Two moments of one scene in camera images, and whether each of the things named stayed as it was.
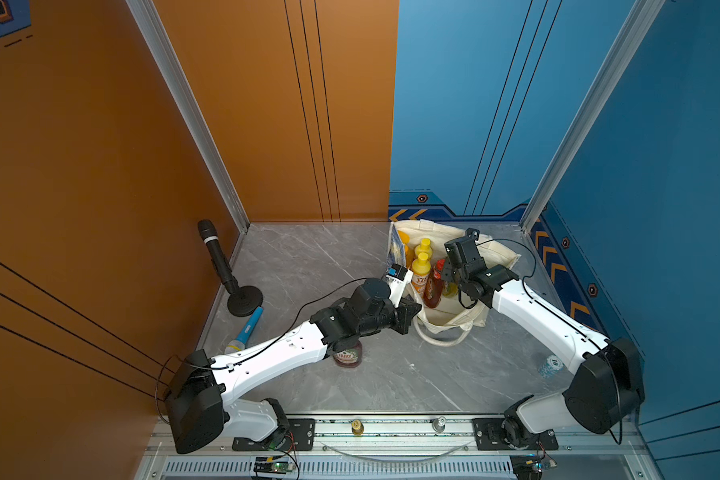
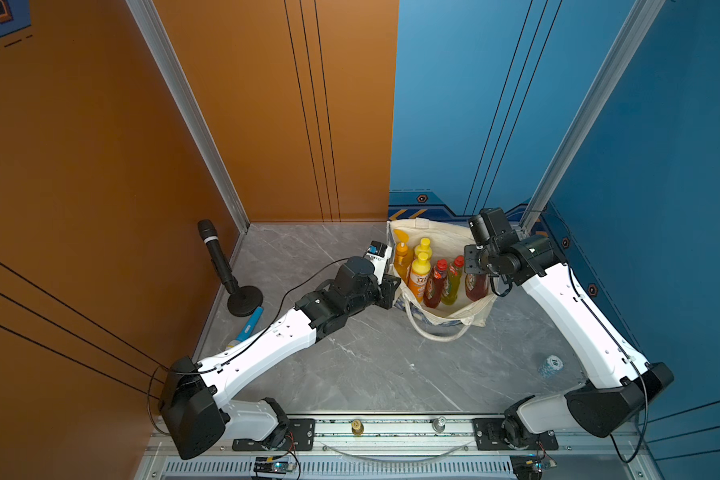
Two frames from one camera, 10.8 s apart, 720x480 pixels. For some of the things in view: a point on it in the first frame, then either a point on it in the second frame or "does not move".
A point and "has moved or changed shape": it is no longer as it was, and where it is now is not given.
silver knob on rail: x=439 y=424 does not move
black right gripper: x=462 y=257 → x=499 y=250
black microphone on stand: x=242 y=300 does not move
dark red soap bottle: x=434 y=287 does not move
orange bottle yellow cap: x=421 y=269 does not move
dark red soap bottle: x=349 y=358 has moved or changed shape
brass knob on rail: x=357 y=428 does not move
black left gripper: x=405 y=314 → x=386 y=290
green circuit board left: x=273 y=465 does not move
